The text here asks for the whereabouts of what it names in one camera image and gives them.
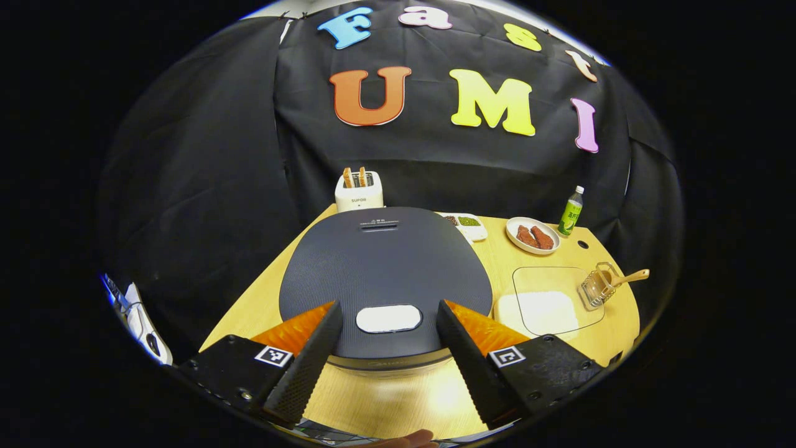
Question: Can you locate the green drink bottle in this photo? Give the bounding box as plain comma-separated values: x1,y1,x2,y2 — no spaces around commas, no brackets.
558,185,585,237

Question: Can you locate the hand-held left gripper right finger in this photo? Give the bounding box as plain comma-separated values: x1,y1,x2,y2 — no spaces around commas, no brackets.
435,299,607,430

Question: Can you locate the blue-edged white panel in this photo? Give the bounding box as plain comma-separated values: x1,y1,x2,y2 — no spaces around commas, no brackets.
101,274,128,312

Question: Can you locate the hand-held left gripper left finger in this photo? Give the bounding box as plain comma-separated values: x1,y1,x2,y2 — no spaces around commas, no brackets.
174,301,344,429

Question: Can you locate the white toaster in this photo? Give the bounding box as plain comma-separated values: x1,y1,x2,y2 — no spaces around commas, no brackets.
335,167,385,213

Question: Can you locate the white device with cable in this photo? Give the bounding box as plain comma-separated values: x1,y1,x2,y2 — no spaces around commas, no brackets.
121,283,174,366

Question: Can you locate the clear plastic tray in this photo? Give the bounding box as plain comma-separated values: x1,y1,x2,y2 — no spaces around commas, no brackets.
493,266,605,340

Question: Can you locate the white divided grain dish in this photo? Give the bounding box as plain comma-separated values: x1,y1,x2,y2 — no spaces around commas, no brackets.
438,213,488,242

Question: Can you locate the black backdrop cloth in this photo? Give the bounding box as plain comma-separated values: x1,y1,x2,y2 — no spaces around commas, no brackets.
99,0,685,362

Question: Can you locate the white round plate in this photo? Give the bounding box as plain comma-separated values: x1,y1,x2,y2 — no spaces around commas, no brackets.
506,217,562,256

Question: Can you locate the dark grey rice cooker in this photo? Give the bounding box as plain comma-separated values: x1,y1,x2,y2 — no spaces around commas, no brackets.
279,207,493,373

